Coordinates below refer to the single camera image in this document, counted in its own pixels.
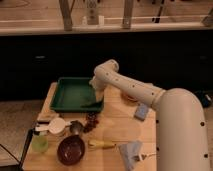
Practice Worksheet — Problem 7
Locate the blue sponge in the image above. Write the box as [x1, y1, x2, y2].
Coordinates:
[134, 104, 149, 121]

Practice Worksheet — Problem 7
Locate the black cable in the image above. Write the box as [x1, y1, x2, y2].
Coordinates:
[0, 128, 34, 171]

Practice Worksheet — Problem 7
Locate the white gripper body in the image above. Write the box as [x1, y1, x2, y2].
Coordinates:
[89, 76, 106, 102]

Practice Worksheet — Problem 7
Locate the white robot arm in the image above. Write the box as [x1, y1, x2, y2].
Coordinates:
[90, 59, 211, 171]

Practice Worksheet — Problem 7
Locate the blue cloth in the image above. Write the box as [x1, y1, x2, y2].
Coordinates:
[118, 140, 142, 171]

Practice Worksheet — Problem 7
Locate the white handled brush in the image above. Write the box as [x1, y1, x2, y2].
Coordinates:
[134, 153, 156, 161]

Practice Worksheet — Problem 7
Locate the wooden post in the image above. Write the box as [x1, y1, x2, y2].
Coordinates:
[122, 0, 134, 29]
[59, 0, 72, 31]

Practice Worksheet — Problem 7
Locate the dark red grapes bunch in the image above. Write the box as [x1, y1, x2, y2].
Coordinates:
[83, 113, 99, 133]

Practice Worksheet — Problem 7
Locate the green plastic cup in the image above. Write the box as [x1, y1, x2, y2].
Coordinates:
[31, 134, 48, 153]

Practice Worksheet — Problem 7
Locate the metal measuring cup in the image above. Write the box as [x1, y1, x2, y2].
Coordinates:
[66, 120, 84, 135]

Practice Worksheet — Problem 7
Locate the right wooden post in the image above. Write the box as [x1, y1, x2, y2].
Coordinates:
[122, 0, 134, 29]

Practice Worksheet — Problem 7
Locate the green plastic tray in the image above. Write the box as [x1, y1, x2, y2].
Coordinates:
[50, 77, 104, 113]

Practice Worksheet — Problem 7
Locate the white measuring cup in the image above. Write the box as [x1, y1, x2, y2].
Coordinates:
[35, 118, 66, 135]

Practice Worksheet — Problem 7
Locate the dark red bowl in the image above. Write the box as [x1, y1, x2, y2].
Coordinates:
[57, 135, 85, 166]

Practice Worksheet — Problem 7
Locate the left wooden post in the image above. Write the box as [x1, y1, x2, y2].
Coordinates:
[59, 0, 72, 31]

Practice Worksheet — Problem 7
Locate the yellow banana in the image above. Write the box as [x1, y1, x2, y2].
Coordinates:
[88, 139, 116, 149]

